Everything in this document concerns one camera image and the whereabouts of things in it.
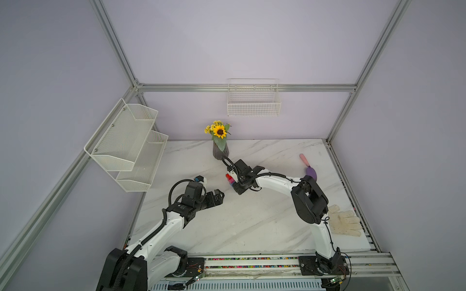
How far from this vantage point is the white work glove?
85 cm

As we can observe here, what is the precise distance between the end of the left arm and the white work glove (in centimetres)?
57

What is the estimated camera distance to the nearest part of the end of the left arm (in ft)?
2.00
